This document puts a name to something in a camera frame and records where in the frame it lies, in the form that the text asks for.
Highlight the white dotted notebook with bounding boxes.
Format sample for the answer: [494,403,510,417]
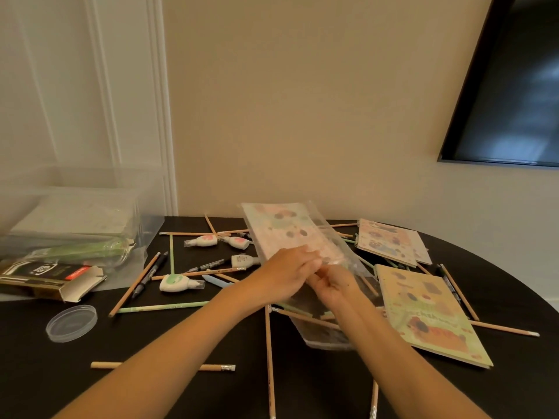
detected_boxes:
[15,196,134,235]

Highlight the person's right forearm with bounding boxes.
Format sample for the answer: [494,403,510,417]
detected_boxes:
[327,300,492,419]

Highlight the person's left forearm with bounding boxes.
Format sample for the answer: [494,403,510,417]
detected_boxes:
[52,279,267,419]

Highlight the cluster of pencils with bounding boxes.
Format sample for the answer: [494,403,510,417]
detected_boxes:
[327,221,434,298]

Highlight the black gold pen box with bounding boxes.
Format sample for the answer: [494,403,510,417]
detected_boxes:
[0,261,108,304]

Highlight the clear plastic storage bin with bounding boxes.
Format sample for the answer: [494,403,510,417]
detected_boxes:
[0,164,167,262]

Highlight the round clear plastic lid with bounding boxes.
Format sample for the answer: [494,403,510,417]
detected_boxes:
[45,304,98,344]

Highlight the person's right hand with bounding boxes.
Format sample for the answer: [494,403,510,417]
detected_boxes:
[305,264,363,317]

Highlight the white printed correction tape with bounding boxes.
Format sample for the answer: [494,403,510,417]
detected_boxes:
[230,253,262,270]

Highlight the person's left hand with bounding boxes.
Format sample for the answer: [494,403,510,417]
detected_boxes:
[244,245,324,304]

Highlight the black pen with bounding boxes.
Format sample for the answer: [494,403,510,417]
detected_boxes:
[132,251,169,300]
[186,258,227,274]
[436,265,460,304]

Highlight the clear tube of green pens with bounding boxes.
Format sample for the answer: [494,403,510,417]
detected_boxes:
[26,237,136,267]

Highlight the black wall television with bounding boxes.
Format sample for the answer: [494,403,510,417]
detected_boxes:
[438,0,559,168]

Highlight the yellow brown dog notebook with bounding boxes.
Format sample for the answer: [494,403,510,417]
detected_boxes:
[374,264,494,370]

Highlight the white pink correction tape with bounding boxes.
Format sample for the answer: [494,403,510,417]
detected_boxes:
[220,236,252,251]
[183,234,219,249]

